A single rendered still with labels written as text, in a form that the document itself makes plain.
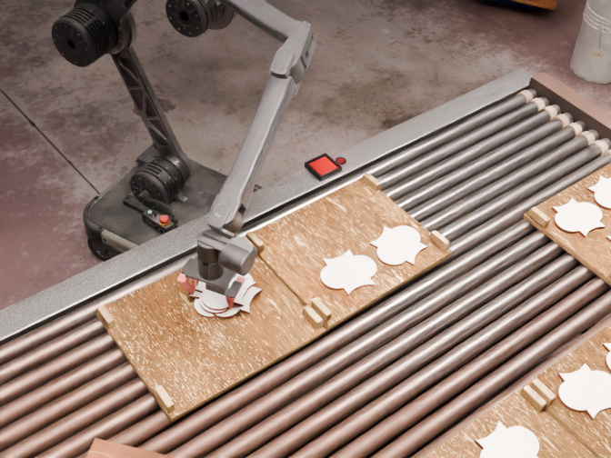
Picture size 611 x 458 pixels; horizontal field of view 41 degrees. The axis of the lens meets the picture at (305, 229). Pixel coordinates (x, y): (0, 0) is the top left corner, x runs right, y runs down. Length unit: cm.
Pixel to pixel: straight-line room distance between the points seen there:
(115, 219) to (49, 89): 125
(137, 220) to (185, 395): 143
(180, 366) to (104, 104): 242
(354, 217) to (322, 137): 174
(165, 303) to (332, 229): 48
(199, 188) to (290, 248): 120
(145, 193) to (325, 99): 134
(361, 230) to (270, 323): 38
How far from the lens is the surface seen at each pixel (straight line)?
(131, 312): 196
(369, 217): 217
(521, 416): 187
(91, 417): 184
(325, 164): 232
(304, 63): 193
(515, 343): 200
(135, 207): 317
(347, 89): 420
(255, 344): 188
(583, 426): 190
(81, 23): 287
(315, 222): 214
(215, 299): 192
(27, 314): 203
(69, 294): 205
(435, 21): 482
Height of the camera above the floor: 246
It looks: 46 degrees down
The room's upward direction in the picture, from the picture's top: 4 degrees clockwise
